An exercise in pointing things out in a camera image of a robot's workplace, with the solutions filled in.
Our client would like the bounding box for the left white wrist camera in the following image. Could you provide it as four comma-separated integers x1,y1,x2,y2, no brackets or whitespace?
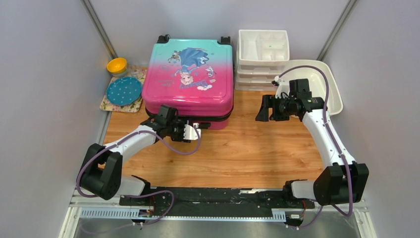
183,123,201,140

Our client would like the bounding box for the aluminium rail frame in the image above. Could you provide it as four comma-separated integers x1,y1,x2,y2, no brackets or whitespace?
59,194,377,238

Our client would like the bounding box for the yellow bowl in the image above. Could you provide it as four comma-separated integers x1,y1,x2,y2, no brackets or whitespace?
106,58,128,77

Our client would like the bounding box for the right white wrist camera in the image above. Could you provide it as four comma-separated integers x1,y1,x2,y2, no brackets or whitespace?
272,75,290,98

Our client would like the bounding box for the white plastic drawer organizer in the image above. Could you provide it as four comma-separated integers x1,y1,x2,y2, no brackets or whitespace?
235,29,290,91

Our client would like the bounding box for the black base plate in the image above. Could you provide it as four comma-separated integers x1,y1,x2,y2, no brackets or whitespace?
119,187,315,218

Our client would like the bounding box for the pink and teal kids suitcase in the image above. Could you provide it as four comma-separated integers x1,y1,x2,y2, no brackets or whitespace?
142,35,234,130

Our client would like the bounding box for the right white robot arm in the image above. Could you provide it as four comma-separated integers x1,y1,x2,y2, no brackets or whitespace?
256,79,369,208

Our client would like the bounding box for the floral cloth mat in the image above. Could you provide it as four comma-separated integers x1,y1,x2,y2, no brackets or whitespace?
100,65,147,113

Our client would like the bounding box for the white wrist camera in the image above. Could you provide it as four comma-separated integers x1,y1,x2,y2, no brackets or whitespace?
272,75,290,98
183,123,201,140

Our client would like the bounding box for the teal polka dot plate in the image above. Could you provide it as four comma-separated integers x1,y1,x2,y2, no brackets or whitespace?
105,76,142,106

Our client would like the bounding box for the white plastic basin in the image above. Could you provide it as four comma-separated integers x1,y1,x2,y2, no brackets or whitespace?
281,59,343,116

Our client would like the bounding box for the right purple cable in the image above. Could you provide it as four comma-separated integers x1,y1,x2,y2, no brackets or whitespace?
278,65,354,230

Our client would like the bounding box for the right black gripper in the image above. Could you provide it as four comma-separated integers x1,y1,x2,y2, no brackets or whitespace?
255,95,296,122

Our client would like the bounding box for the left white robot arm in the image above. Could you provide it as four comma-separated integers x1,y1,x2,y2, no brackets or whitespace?
76,105,201,206

